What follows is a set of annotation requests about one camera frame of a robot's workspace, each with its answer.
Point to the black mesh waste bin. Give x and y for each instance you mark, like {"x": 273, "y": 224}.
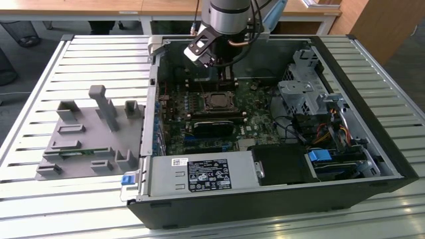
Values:
{"x": 23, "y": 32}

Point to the grey metal drive cage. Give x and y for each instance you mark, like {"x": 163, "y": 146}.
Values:
{"x": 299, "y": 97}

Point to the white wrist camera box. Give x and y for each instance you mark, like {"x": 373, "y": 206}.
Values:
{"x": 199, "y": 48}

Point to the blue disk carrier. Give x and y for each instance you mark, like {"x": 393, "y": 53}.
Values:
{"x": 319, "y": 156}

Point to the green motherboard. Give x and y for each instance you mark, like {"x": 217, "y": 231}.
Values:
{"x": 259, "y": 122}

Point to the brown wooden cabinet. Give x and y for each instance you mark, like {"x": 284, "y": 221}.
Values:
{"x": 385, "y": 27}

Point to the black graphics card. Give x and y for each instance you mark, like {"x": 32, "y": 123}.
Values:
{"x": 212, "y": 129}

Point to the small silver chipset heatsink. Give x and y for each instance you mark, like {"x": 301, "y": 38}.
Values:
{"x": 247, "y": 145}

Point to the long wooden desk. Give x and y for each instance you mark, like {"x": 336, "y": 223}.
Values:
{"x": 99, "y": 6}

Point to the stack of books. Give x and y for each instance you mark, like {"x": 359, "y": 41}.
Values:
{"x": 315, "y": 3}

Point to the grey plastic parts rack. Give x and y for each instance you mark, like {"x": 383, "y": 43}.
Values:
{"x": 92, "y": 129}

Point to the black CPU socket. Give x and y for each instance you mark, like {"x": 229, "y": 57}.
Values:
{"x": 207, "y": 109}

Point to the green RAM stick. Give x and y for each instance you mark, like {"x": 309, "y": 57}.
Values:
{"x": 85, "y": 151}

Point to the blue plastic latch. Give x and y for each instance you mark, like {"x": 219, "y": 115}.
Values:
{"x": 127, "y": 180}

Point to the black plastic fan shroud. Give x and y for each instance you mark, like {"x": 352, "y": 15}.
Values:
{"x": 281, "y": 164}

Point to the black open PC case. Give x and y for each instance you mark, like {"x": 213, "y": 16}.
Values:
{"x": 265, "y": 206}

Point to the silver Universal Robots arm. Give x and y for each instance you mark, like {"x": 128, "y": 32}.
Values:
{"x": 225, "y": 15}

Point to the silver power supply unit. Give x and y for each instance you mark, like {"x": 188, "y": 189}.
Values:
{"x": 165, "y": 171}

